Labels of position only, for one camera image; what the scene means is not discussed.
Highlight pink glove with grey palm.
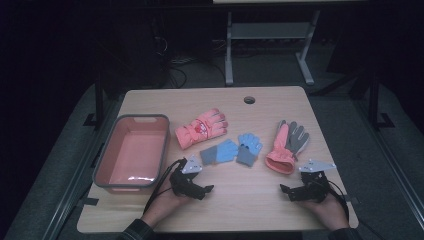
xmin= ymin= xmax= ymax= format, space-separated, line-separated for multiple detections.
xmin=264 ymin=119 xmax=311 ymax=175

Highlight black stand post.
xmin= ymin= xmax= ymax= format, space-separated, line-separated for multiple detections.
xmin=366 ymin=71 xmax=396 ymax=130
xmin=83 ymin=74 xmax=105 ymax=130

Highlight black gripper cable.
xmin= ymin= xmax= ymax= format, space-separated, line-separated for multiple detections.
xmin=143 ymin=158 xmax=188 ymax=214
xmin=328 ymin=179 xmax=384 ymax=240

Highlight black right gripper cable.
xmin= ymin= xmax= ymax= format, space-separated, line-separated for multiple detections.
xmin=328 ymin=179 xmax=384 ymax=240

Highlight person's left hand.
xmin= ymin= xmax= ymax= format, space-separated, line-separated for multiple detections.
xmin=141 ymin=186 xmax=201 ymax=230

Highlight pink glove with red print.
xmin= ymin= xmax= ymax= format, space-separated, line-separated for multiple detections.
xmin=174 ymin=107 xmax=229 ymax=150

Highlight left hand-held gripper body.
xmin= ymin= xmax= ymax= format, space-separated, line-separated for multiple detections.
xmin=169 ymin=154 xmax=208 ymax=201

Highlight black floor cables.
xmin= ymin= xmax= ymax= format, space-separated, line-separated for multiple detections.
xmin=164 ymin=54 xmax=228 ymax=90

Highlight grey metal rail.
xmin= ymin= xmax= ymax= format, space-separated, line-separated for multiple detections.
xmin=351 ymin=98 xmax=424 ymax=231
xmin=41 ymin=98 xmax=118 ymax=240

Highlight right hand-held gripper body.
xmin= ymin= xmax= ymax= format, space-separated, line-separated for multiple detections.
xmin=293 ymin=158 xmax=337 ymax=204

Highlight person's right hand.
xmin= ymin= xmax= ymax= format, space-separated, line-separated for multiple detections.
xmin=299 ymin=192 xmax=350 ymax=232

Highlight blue and grey knit glove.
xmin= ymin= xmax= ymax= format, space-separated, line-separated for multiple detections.
xmin=199 ymin=139 xmax=240 ymax=166
xmin=235 ymin=132 xmax=264 ymax=168

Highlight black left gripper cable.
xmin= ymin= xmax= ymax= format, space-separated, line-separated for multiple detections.
xmin=143 ymin=158 xmax=188 ymax=214

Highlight white metal stand frame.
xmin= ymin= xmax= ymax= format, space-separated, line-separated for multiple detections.
xmin=224 ymin=9 xmax=321 ymax=86

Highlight pink plastic basin grey rim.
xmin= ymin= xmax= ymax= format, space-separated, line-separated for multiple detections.
xmin=92 ymin=113 xmax=172 ymax=195

